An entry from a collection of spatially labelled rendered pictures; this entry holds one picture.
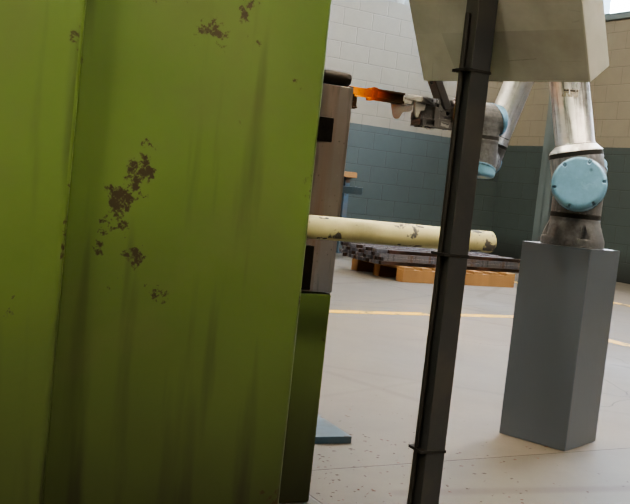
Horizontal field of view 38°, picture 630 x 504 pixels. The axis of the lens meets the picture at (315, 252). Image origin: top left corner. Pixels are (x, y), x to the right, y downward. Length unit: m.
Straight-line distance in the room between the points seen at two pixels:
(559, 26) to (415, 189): 9.99
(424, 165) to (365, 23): 1.91
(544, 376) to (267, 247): 1.42
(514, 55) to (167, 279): 0.72
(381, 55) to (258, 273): 9.74
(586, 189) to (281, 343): 1.25
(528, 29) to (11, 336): 0.98
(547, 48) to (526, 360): 1.41
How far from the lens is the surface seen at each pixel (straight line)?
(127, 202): 1.54
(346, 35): 11.05
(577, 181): 2.66
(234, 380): 1.64
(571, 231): 2.83
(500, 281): 8.17
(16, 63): 1.41
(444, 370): 1.64
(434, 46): 1.77
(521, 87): 2.87
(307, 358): 2.00
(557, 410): 2.85
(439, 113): 2.65
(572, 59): 1.64
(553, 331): 2.83
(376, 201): 11.26
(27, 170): 1.41
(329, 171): 1.97
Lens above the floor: 0.70
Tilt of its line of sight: 4 degrees down
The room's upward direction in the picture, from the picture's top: 6 degrees clockwise
